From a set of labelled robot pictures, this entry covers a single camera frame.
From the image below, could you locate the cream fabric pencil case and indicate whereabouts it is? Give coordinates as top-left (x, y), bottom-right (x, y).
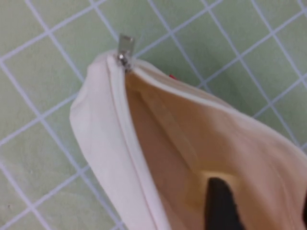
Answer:
top-left (69, 33), bottom-right (307, 230)

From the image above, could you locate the green grid cutting mat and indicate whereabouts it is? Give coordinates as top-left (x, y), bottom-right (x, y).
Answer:
top-left (0, 0), bottom-right (307, 230)

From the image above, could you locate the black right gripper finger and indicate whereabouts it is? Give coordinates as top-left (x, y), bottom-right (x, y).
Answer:
top-left (203, 176), bottom-right (247, 230)

